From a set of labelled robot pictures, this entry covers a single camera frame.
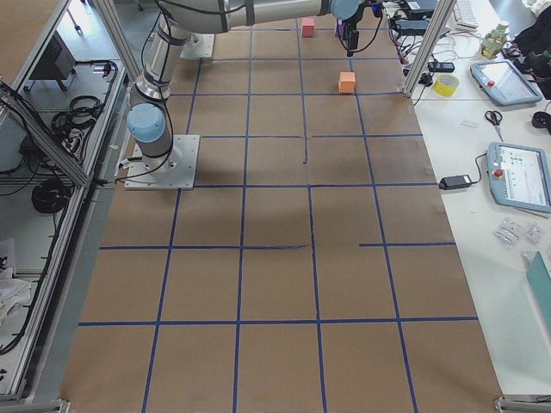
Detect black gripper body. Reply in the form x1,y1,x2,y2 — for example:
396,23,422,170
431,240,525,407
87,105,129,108
343,23,359,57

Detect lower teach pendant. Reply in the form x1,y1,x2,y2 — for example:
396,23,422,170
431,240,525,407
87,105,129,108
486,142,550,213

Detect purple foam cube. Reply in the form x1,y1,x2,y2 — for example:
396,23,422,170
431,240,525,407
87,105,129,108
334,19,344,40

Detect white keyboard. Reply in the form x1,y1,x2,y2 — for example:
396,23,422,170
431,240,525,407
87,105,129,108
452,0,479,31

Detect teal board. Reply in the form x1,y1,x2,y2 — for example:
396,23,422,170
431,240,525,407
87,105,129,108
526,252,551,326

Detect black control box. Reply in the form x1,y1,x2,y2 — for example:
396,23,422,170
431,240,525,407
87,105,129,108
24,32,76,91

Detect pink foam cube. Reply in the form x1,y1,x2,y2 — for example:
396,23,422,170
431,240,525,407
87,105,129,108
300,17,315,38

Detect black power brick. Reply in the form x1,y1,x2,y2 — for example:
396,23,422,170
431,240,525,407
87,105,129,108
438,175,474,190

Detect coiled black cable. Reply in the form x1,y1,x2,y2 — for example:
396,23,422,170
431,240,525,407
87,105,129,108
31,177,68,215

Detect plastic parts bag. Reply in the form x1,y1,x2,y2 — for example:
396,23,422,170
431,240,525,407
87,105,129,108
492,218,524,247

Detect upper teach pendant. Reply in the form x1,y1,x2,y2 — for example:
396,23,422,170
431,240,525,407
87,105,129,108
470,60,543,106

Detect aluminium frame post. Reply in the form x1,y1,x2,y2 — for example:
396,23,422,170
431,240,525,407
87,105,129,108
402,0,456,98

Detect yellow tape roll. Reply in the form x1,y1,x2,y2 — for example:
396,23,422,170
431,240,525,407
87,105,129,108
433,73,460,97

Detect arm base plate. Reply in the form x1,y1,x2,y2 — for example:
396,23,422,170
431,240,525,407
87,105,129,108
124,134,201,190
180,33,215,60

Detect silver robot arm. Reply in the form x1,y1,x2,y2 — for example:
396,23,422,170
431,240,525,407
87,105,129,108
127,1,366,163

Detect teach pendant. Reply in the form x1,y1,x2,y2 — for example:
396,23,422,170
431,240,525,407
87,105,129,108
470,60,543,106
486,142,550,213

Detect black scissors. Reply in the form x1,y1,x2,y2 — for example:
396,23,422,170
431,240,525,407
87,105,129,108
485,110,504,142

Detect orange foam cube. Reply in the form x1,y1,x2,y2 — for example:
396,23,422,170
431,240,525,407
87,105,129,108
337,71,356,95

